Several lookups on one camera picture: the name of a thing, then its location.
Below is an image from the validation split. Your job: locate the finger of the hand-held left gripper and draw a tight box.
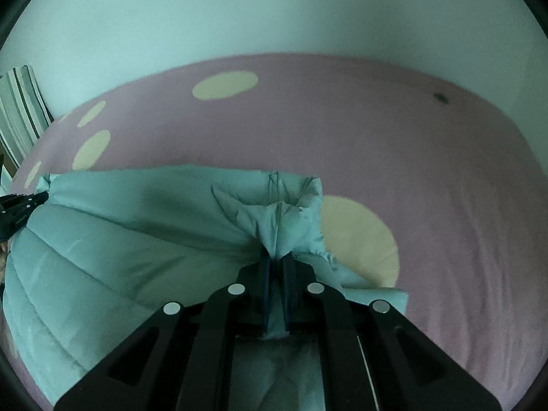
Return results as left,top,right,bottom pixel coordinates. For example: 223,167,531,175
0,192,50,240

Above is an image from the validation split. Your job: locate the light blue quilted down jacket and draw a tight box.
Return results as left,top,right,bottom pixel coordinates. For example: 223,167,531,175
2,165,407,411

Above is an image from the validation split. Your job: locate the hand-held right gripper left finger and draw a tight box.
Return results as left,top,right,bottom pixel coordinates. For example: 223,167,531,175
53,252,275,411

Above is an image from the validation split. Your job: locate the striped upholstered headboard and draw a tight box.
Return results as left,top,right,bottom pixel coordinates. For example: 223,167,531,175
0,65,54,172

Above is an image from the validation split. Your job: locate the purple polka dot bed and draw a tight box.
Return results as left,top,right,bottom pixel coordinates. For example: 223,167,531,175
9,53,545,411

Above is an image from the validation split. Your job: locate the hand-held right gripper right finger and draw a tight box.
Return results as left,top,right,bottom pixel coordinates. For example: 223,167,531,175
280,252,501,411

